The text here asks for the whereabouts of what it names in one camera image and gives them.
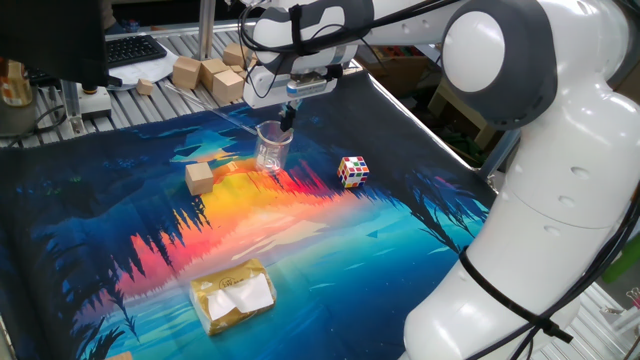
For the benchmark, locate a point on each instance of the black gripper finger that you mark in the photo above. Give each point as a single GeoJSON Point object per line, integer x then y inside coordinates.
{"type": "Point", "coordinates": [284, 122]}
{"type": "Point", "coordinates": [292, 120]}

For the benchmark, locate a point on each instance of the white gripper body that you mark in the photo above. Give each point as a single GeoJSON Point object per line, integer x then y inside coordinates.
{"type": "Point", "coordinates": [262, 90]}

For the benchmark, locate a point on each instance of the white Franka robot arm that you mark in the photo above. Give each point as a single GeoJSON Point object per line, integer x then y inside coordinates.
{"type": "Point", "coordinates": [550, 200]}

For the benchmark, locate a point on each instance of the small light wooden cube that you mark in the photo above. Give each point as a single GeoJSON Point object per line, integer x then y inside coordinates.
{"type": "Point", "coordinates": [236, 68]}
{"type": "Point", "coordinates": [144, 87]}
{"type": "Point", "coordinates": [244, 75]}

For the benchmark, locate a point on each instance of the clear glass beaker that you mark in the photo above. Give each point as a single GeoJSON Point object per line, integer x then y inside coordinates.
{"type": "Point", "coordinates": [272, 155]}

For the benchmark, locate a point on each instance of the Rubik's cube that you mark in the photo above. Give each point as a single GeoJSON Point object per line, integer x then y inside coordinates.
{"type": "Point", "coordinates": [353, 172]}

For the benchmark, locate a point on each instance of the white paper sheet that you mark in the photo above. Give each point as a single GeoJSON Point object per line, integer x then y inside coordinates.
{"type": "Point", "coordinates": [150, 72]}

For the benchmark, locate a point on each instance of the black keyboard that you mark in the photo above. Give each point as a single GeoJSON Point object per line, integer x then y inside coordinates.
{"type": "Point", "coordinates": [132, 50]}

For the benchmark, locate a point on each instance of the colourful sunset landscape cloth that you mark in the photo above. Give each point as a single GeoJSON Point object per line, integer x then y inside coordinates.
{"type": "Point", "coordinates": [325, 280]}

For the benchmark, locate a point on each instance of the white box stand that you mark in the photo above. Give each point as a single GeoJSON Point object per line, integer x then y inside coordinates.
{"type": "Point", "coordinates": [95, 102]}

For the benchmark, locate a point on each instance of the gold tissue pack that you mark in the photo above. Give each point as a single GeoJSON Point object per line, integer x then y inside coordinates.
{"type": "Point", "coordinates": [215, 285]}

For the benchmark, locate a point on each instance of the aluminium table leg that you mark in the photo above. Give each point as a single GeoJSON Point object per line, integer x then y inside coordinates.
{"type": "Point", "coordinates": [500, 150]}

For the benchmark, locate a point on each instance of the black computer monitor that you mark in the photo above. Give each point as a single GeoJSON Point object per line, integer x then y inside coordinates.
{"type": "Point", "coordinates": [50, 40]}

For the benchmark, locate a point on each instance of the silver gripper-mounted camera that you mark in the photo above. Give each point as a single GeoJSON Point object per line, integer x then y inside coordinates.
{"type": "Point", "coordinates": [310, 87]}

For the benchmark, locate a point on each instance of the aluminium post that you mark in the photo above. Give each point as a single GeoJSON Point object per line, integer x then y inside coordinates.
{"type": "Point", "coordinates": [70, 107]}
{"type": "Point", "coordinates": [207, 30]}

